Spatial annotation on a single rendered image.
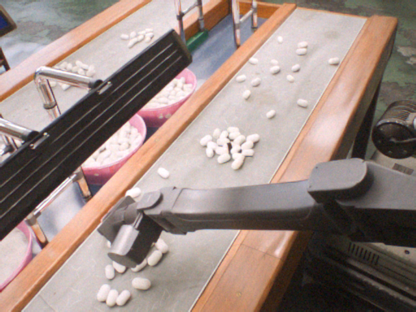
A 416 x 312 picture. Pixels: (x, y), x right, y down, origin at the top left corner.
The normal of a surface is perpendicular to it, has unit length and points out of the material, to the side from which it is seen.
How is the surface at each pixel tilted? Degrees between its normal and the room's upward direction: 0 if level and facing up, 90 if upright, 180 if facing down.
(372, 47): 0
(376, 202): 35
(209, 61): 0
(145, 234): 57
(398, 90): 0
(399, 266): 90
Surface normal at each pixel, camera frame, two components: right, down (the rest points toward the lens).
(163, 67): 0.69, -0.15
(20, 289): -0.08, -0.74
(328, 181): -0.64, -0.61
